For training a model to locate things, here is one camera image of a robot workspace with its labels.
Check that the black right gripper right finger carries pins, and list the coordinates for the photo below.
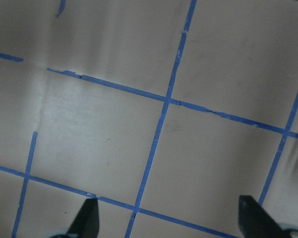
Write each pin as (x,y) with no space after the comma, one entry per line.
(255,222)

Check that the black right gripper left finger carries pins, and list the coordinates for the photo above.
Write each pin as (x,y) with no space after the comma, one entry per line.
(86,223)

